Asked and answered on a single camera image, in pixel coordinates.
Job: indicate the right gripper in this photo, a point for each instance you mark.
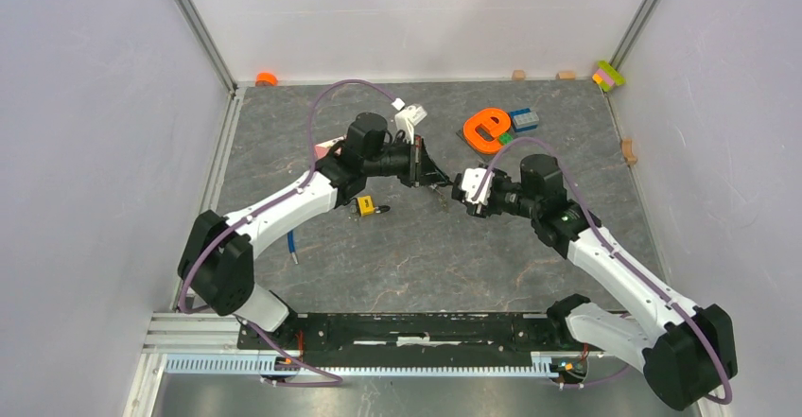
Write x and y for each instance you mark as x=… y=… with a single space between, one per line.
x=490 y=208

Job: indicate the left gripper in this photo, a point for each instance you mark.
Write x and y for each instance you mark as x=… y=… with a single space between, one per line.
x=424 y=171

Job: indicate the silver key bunch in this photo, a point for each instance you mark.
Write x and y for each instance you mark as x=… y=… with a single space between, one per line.
x=441 y=198

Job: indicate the yellow padlock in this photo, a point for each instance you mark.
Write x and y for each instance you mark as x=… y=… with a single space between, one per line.
x=365 y=206

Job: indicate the black padlock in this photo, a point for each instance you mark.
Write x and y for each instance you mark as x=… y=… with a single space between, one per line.
x=460 y=195

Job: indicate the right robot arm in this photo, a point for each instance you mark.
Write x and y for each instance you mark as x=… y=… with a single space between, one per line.
x=684 y=351

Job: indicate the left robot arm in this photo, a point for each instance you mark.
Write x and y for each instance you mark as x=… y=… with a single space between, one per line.
x=217 y=261

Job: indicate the grey plate under letter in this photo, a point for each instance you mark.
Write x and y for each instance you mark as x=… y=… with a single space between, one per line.
x=483 y=156

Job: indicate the orange letter block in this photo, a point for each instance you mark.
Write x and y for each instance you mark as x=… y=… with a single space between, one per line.
x=484 y=127

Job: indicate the green lego brick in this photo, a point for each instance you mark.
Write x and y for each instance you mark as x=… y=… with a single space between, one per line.
x=505 y=139

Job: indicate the blue lego brick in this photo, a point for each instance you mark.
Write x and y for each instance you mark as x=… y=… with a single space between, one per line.
x=524 y=120

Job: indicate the pink wooden puzzle box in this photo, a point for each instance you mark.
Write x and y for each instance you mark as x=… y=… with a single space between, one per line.
x=322 y=149

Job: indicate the wooden arch piece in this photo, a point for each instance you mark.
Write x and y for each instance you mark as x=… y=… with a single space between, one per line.
x=628 y=152

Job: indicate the wooden block right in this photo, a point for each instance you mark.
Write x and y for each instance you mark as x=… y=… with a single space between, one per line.
x=566 y=75

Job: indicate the stacked coloured lego bricks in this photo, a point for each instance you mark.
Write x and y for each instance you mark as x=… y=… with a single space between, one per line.
x=607 y=77

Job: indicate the orange round cap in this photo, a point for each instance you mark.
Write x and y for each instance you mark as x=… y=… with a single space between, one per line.
x=265 y=79

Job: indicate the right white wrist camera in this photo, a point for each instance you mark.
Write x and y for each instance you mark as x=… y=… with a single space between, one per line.
x=477 y=182

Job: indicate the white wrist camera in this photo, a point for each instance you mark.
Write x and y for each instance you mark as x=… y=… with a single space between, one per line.
x=477 y=182
x=407 y=118

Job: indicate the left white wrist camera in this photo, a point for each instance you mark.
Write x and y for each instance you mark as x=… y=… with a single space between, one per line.
x=407 y=118

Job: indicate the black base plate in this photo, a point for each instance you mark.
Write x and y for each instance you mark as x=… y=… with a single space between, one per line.
x=494 y=339

